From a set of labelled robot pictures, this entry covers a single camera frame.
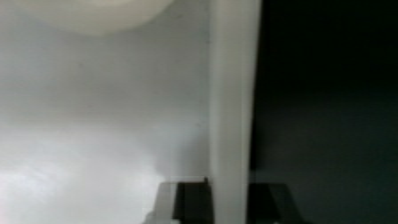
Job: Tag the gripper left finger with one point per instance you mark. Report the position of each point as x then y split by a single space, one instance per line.
184 203

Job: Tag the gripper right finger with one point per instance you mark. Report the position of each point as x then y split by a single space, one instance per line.
271 207

